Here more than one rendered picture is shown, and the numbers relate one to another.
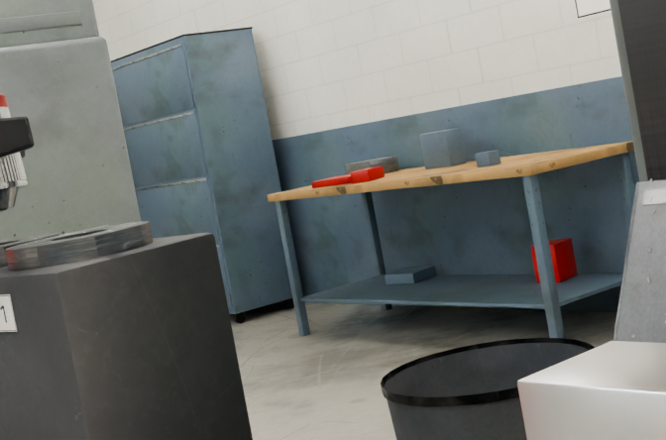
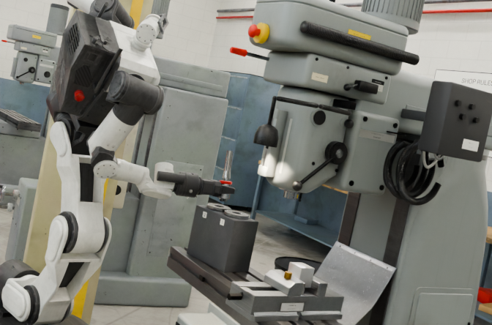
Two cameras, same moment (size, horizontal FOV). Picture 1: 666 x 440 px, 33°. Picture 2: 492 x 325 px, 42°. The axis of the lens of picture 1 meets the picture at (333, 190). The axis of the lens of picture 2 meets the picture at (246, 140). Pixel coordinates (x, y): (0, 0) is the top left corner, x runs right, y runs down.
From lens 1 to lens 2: 1.62 m
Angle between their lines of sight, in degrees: 4
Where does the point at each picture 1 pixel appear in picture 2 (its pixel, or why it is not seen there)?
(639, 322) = (324, 266)
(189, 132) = (236, 116)
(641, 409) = (299, 269)
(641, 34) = (346, 215)
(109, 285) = (240, 225)
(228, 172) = (245, 141)
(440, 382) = not seen: hidden behind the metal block
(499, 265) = not seen: hidden behind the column
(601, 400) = (296, 266)
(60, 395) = (227, 238)
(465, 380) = not seen: hidden behind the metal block
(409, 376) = (285, 260)
